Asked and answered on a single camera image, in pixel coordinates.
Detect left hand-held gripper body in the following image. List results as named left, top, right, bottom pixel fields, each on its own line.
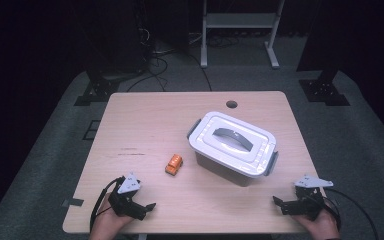
left=108, top=172, right=148, bottom=221

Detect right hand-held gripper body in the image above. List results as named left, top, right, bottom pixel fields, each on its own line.
left=281, top=174, right=334, bottom=222

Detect orange toy car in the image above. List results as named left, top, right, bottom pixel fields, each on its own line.
left=164, top=153, right=184, bottom=177

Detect grey translucent storage box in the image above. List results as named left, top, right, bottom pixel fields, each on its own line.
left=194, top=151, right=265, bottom=188

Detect person's right hand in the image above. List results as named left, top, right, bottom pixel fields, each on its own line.
left=293, top=210, right=342, bottom=240

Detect person's left hand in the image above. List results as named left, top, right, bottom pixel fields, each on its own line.
left=89, top=193, right=135, bottom=240

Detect grey tape strip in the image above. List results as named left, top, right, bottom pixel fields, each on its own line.
left=61, top=197, right=85, bottom=208

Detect black stand base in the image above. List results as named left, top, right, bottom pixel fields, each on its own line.
left=298, top=59, right=351, bottom=107
left=74, top=69, right=122, bottom=107

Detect white metal stand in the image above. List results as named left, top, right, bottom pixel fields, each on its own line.
left=199, top=0, right=286, bottom=70

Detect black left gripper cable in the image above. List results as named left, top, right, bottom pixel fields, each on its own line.
left=89, top=176, right=125, bottom=232

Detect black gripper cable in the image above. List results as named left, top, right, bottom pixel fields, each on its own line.
left=89, top=176, right=125, bottom=232
left=321, top=188, right=380, bottom=240

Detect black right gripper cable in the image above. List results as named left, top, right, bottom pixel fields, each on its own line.
left=321, top=188, right=380, bottom=240

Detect black floor cables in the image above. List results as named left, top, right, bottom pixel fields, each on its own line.
left=126, top=31, right=213, bottom=93

